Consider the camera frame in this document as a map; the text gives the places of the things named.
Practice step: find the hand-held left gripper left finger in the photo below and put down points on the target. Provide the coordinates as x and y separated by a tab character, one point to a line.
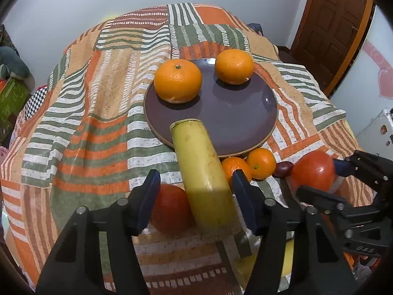
146	201

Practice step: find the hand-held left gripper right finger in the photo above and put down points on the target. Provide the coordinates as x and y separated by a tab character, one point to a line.
245	202

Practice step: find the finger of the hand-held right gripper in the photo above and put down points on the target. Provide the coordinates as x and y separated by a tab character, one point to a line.
322	201
342	167

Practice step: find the red tomato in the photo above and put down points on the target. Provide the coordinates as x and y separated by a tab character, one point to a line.
313	170

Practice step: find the yellow banana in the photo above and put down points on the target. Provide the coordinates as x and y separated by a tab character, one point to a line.
204	172

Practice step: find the purple round plate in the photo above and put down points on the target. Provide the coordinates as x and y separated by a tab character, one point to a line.
236	110

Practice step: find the red-orange round fruit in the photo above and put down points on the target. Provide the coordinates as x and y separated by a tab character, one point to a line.
170	210

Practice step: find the small mandarin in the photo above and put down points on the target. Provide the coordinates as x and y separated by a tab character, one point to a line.
235	167
261	163

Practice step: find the small dark red fruit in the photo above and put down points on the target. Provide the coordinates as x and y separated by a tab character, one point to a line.
282	169

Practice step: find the white appliance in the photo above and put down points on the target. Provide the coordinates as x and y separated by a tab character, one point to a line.
377	132

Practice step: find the yellow object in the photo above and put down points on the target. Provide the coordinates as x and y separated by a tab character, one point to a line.
287	261

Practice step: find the striped patchwork tablecloth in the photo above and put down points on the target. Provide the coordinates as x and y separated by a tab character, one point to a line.
92	129

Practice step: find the large orange with stem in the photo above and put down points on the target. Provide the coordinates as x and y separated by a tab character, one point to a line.
178	81

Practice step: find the large smooth orange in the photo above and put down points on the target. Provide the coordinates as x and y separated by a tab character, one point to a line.
234	66

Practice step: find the brown wooden door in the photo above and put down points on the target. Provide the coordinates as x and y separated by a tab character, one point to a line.
331	27

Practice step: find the black white checkered cloth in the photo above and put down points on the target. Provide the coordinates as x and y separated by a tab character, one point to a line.
34	102

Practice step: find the green patterned box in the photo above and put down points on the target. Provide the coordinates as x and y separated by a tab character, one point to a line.
10	98

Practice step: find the grey plush cushion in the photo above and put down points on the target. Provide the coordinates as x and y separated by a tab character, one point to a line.
13	64

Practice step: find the pink wall decoration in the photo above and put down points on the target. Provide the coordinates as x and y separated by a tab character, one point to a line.
383	76

